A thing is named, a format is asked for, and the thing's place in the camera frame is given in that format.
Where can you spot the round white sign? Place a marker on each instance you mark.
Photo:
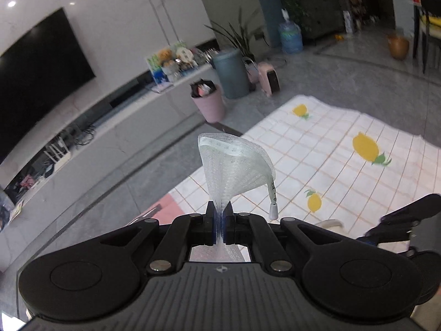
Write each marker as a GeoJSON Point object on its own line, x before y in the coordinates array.
{"type": "Point", "coordinates": [184, 57]}

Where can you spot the dark cabinet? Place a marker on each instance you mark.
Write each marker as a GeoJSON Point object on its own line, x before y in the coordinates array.
{"type": "Point", "coordinates": [320, 10]}

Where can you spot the pink photo card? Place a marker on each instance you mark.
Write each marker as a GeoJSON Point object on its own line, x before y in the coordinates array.
{"type": "Point", "coordinates": [27, 181]}

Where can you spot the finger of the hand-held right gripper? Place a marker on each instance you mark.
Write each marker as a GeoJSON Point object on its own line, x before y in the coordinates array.
{"type": "Point", "coordinates": [382, 236]}
{"type": "Point", "coordinates": [413, 208]}

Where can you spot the pink heater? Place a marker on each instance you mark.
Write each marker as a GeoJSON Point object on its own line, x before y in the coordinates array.
{"type": "Point", "coordinates": [268, 79]}

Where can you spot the black chair with yellow cushion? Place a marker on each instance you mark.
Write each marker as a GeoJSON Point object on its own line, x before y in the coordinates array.
{"type": "Point", "coordinates": [429, 24]}

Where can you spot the shoe rack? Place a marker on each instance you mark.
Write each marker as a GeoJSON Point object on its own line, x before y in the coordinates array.
{"type": "Point", "coordinates": [358, 3]}

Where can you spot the teddy bear bouquet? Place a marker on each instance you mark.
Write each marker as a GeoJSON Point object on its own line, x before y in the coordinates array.
{"type": "Point", "coordinates": [167, 65]}

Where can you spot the white carton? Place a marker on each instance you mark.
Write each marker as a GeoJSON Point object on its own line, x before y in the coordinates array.
{"type": "Point", "coordinates": [348, 22]}

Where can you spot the long-leaf potted plant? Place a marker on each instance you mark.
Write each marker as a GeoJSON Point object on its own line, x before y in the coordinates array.
{"type": "Point", "coordinates": [241, 38]}

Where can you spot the checkered lemon print blanket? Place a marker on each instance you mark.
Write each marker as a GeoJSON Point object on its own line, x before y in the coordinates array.
{"type": "Point", "coordinates": [327, 144]}

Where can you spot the white mesh net bag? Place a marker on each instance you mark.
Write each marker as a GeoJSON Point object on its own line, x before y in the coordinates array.
{"type": "Point", "coordinates": [234, 169]}

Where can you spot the pink trash bin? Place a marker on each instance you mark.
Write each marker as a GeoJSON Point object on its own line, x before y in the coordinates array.
{"type": "Point", "coordinates": [210, 105]}

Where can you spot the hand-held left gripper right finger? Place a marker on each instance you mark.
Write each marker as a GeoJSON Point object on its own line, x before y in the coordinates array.
{"type": "Point", "coordinates": [228, 224]}

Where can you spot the flat book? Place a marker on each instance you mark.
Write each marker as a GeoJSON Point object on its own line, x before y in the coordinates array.
{"type": "Point", "coordinates": [162, 87]}

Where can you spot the white marble tv console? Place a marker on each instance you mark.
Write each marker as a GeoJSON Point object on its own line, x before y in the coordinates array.
{"type": "Point", "coordinates": [137, 110]}

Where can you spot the blue water jug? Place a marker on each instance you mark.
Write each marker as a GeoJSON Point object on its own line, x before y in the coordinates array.
{"type": "Point", "coordinates": [290, 36]}

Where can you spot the golden pot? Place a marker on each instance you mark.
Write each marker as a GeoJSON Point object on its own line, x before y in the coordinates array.
{"type": "Point", "coordinates": [398, 46]}

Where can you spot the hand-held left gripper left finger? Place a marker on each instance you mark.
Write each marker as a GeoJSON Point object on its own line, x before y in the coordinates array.
{"type": "Point", "coordinates": [210, 224]}

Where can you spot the white router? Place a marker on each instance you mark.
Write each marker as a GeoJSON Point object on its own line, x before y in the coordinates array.
{"type": "Point", "coordinates": [58, 157]}

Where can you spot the black wall television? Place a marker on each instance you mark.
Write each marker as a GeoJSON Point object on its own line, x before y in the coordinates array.
{"type": "Point", "coordinates": [38, 86]}

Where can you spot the grey-blue trash can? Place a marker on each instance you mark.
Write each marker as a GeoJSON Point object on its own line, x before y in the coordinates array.
{"type": "Point", "coordinates": [231, 76]}

